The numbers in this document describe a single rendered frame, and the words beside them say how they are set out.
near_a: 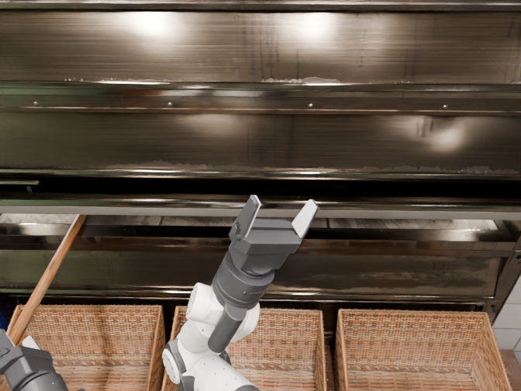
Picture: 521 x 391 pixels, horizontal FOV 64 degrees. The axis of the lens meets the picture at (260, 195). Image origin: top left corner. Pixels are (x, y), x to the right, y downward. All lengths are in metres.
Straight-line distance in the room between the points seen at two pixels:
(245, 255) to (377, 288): 1.00
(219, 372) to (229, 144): 0.60
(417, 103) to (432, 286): 0.72
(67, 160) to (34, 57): 0.29
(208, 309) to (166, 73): 0.61
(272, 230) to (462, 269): 1.08
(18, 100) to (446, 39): 1.10
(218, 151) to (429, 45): 0.60
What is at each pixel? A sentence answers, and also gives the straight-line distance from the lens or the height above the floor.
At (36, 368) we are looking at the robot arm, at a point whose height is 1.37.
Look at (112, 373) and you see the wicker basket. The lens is 1.87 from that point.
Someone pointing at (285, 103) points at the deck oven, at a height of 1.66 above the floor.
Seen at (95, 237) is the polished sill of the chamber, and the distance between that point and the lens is 1.50.
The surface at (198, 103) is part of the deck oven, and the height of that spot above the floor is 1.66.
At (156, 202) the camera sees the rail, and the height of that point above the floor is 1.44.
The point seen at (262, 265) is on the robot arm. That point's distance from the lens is 0.67.
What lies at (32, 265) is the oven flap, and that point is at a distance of 1.72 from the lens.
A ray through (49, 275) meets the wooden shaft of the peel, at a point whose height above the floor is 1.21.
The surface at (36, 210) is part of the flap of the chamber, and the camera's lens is 1.29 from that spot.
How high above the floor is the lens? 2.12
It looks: 37 degrees down
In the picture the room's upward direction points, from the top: straight up
